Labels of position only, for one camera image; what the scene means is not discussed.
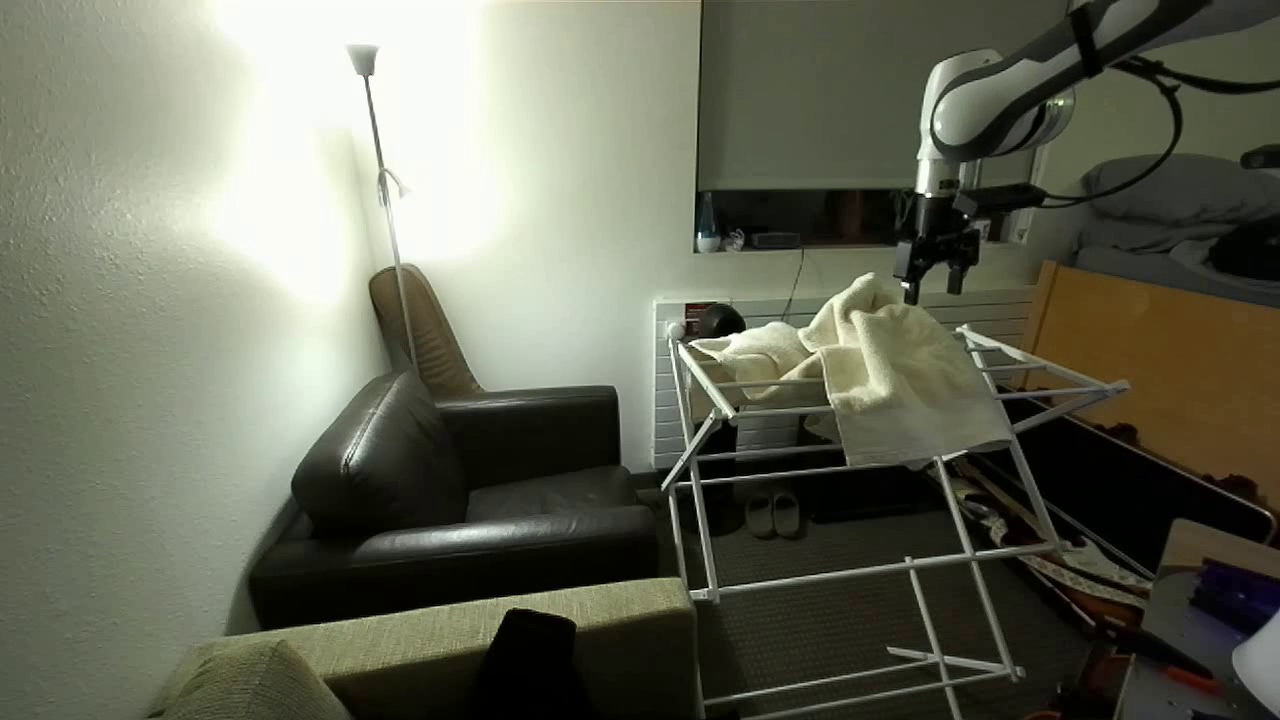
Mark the blue purple item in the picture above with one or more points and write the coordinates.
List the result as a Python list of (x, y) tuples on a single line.
[(1242, 596)]

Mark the white papers pile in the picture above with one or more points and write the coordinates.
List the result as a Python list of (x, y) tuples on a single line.
[(1086, 573)]

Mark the white floor lamp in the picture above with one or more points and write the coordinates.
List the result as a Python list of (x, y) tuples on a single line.
[(379, 132)]

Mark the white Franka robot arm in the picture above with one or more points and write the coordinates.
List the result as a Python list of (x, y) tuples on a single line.
[(1002, 102)]

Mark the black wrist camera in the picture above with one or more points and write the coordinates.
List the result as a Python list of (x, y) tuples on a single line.
[(1007, 199)]

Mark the black flat panel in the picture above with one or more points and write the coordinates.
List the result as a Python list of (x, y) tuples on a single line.
[(1145, 503)]

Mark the white metal drying rack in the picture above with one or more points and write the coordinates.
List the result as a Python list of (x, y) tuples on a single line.
[(688, 454)]

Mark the orange wooden bed board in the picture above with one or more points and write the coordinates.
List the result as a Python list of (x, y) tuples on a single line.
[(1173, 375)]

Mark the grey bed mattress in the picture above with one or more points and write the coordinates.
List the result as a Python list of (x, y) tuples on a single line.
[(1133, 252)]

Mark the black rounded object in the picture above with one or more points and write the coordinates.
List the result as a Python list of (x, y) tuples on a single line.
[(712, 320)]

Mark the black item on bed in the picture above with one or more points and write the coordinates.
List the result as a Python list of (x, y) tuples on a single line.
[(1248, 251)]

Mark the black leather armchair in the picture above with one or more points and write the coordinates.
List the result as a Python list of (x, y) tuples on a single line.
[(402, 465)]

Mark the white rounded object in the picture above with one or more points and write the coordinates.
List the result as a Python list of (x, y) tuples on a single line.
[(1262, 666)]

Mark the wall-mounted dark screen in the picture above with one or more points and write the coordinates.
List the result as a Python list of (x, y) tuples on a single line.
[(801, 93)]

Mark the grey pillow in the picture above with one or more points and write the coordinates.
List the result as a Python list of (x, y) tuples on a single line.
[(1185, 188)]

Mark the grey shoe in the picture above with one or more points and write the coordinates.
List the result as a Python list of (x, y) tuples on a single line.
[(788, 513), (760, 516)]

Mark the brown cardboard box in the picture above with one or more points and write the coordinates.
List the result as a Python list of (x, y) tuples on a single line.
[(1202, 543)]

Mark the white terry towel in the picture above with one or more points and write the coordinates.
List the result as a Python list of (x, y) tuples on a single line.
[(906, 382)]

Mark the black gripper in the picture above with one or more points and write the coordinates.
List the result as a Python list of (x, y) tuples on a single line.
[(942, 231)]

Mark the olive green fabric couch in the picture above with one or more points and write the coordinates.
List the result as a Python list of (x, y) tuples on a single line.
[(402, 643)]

